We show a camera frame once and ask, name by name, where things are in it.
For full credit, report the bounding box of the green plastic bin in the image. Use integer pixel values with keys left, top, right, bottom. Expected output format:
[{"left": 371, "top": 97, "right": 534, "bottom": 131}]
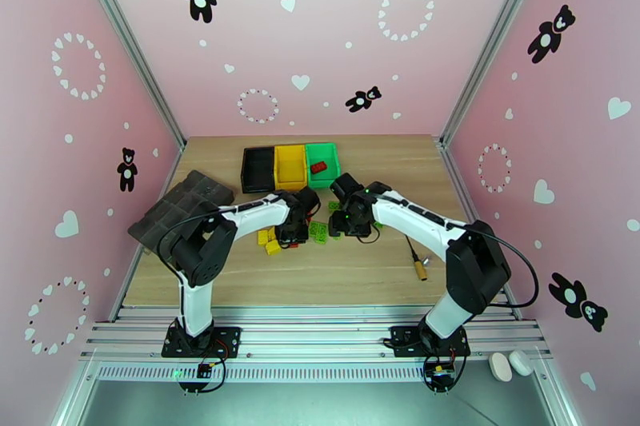
[{"left": 305, "top": 141, "right": 343, "bottom": 190}]

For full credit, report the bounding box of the yellow plastic bin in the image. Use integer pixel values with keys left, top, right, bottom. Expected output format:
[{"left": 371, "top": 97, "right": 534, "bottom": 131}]
[{"left": 274, "top": 145, "right": 310, "bottom": 191}]

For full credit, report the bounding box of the black plastic bin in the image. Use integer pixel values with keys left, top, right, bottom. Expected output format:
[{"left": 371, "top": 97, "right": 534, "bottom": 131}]
[{"left": 241, "top": 147, "right": 278, "bottom": 194}]

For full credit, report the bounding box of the perforated metal strip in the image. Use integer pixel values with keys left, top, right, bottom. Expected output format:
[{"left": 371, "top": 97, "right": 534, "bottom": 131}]
[{"left": 94, "top": 363, "right": 542, "bottom": 384}]

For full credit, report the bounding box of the left base control board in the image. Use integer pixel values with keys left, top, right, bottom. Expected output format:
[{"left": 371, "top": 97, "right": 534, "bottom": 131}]
[{"left": 175, "top": 356, "right": 229, "bottom": 396}]

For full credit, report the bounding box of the base control board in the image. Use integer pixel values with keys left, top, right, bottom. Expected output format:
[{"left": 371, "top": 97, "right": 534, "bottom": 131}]
[
  {"left": 423, "top": 356, "right": 460, "bottom": 396},
  {"left": 175, "top": 356, "right": 229, "bottom": 396}
]

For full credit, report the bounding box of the right base control board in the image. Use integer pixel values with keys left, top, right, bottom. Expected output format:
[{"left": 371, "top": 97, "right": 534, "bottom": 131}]
[{"left": 423, "top": 356, "right": 460, "bottom": 396}]

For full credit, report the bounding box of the white oval object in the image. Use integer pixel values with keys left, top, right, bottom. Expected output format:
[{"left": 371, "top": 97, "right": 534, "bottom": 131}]
[
  {"left": 489, "top": 352, "right": 514, "bottom": 383},
  {"left": 509, "top": 349, "right": 535, "bottom": 377}
]

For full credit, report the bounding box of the yellow handled tool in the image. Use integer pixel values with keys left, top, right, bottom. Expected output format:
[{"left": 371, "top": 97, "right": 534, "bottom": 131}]
[{"left": 403, "top": 234, "right": 433, "bottom": 283}]

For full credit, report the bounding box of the aluminium front rail platform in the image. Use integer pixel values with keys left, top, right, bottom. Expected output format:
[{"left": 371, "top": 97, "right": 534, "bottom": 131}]
[{"left": 78, "top": 303, "right": 554, "bottom": 374}]

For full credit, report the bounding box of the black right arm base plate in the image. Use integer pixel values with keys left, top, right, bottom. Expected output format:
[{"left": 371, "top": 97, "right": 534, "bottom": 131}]
[{"left": 389, "top": 325, "right": 471, "bottom": 359}]

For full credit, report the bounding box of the aluminium right side rail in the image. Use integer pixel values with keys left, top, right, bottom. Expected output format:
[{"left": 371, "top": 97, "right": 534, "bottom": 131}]
[{"left": 438, "top": 138, "right": 522, "bottom": 312}]

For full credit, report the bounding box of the aluminium rail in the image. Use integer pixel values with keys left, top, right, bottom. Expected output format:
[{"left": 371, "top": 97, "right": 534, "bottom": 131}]
[
  {"left": 107, "top": 147, "right": 187, "bottom": 323},
  {"left": 438, "top": 138, "right": 522, "bottom": 312}
]

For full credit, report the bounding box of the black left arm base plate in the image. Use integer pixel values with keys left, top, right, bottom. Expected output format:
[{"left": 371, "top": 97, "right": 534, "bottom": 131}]
[{"left": 161, "top": 325, "right": 242, "bottom": 359}]

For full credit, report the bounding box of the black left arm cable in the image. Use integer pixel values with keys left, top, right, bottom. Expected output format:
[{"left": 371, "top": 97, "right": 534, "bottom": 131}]
[{"left": 155, "top": 199, "right": 281, "bottom": 287}]

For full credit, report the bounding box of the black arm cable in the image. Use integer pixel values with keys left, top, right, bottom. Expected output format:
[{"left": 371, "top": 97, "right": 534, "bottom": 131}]
[
  {"left": 370, "top": 189, "right": 541, "bottom": 309},
  {"left": 155, "top": 199, "right": 281, "bottom": 287}
]

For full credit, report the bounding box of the aluminium left side rail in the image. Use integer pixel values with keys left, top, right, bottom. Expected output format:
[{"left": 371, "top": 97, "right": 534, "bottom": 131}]
[{"left": 107, "top": 147, "right": 187, "bottom": 323}]

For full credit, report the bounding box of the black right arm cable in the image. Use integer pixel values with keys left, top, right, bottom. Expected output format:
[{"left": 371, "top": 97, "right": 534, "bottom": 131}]
[{"left": 370, "top": 189, "right": 541, "bottom": 309}]

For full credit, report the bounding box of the aluminium right corner post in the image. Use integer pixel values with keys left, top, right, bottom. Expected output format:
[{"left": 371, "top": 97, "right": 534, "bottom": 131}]
[{"left": 438, "top": 0, "right": 557, "bottom": 149}]

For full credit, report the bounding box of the aluminium corner post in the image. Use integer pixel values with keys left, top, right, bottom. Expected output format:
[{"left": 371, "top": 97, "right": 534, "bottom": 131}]
[
  {"left": 438, "top": 0, "right": 557, "bottom": 149},
  {"left": 67, "top": 0, "right": 187, "bottom": 151}
]

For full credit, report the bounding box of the aluminium left corner post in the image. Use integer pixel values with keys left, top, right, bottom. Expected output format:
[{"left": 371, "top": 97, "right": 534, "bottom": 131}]
[{"left": 67, "top": 0, "right": 187, "bottom": 151}]

